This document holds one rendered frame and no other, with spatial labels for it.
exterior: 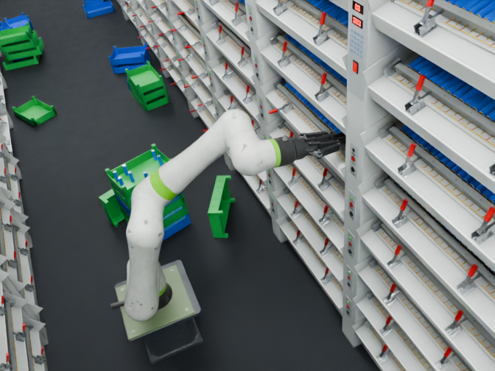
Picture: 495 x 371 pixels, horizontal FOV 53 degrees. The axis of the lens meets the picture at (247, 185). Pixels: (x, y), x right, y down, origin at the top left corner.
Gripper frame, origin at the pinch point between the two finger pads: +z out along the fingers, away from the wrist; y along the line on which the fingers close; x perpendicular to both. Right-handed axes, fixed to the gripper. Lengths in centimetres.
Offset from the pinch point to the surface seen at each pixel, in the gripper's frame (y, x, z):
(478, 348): -70, 26, 4
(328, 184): 7.2, 25.6, 3.0
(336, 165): -3.4, 8.3, -3.4
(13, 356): 20, 86, -120
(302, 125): 22.6, 7.5, -2.1
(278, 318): 10, 105, -8
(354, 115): -14.2, -18.2, -9.3
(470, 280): -62, 4, -2
